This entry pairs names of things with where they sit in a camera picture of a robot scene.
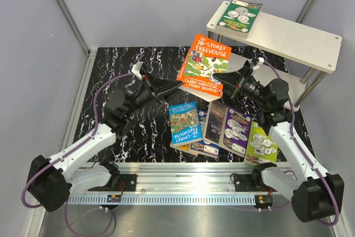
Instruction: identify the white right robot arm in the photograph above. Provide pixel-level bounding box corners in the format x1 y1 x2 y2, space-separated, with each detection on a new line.
213 65 344 226

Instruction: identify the lime green treehouse book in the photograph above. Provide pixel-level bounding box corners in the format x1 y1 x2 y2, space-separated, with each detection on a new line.
244 122 278 165

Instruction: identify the dark blue treehouse book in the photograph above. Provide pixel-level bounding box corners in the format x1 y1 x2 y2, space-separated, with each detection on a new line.
190 110 220 159

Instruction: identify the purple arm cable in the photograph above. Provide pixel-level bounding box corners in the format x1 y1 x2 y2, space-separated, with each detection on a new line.
21 73 139 236
259 60 341 226

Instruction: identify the blue 26-storey treehouse book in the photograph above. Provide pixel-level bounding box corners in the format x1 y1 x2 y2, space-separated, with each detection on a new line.
169 102 202 146

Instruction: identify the yellow 39-storey treehouse book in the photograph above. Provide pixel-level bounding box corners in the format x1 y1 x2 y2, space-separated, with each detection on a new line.
170 142 198 156

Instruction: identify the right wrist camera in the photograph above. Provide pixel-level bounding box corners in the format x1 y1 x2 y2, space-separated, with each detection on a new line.
247 57 265 72

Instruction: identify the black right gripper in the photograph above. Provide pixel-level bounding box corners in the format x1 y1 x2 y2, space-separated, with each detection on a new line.
210 65 269 108

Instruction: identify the white two-tier shelf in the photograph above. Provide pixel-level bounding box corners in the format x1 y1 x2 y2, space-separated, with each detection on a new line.
201 0 343 112

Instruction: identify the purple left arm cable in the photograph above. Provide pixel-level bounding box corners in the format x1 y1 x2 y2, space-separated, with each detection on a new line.
21 73 139 236

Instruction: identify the orange 78-storey treehouse book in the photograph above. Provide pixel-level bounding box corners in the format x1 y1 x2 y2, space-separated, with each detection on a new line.
177 33 231 102

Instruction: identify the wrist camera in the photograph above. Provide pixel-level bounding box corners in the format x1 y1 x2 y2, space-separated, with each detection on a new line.
131 61 147 80
247 57 265 72

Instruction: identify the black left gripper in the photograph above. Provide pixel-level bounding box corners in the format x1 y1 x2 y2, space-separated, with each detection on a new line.
124 72 185 118

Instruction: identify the dark tale of two cities book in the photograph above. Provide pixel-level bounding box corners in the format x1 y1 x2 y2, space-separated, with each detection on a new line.
203 99 227 145

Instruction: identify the purple treehouse book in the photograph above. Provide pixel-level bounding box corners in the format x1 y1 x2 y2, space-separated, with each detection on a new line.
219 107 252 157

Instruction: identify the aluminium mounting rail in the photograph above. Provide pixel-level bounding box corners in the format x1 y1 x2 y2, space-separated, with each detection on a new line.
35 162 338 196

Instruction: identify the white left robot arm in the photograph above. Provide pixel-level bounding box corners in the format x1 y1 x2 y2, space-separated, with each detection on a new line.
21 73 182 212

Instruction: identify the black marble pattern mat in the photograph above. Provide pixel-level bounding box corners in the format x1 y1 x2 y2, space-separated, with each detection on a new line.
74 46 317 163

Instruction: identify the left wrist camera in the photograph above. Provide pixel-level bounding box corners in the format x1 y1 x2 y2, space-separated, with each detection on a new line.
131 61 147 80

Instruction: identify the green 104-storey treehouse book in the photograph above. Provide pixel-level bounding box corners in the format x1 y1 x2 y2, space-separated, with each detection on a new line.
216 0 263 38

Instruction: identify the white slotted cable duct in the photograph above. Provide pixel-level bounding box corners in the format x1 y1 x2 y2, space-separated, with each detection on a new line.
68 194 256 206

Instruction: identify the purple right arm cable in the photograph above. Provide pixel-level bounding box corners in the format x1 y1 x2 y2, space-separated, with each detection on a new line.
259 60 341 226

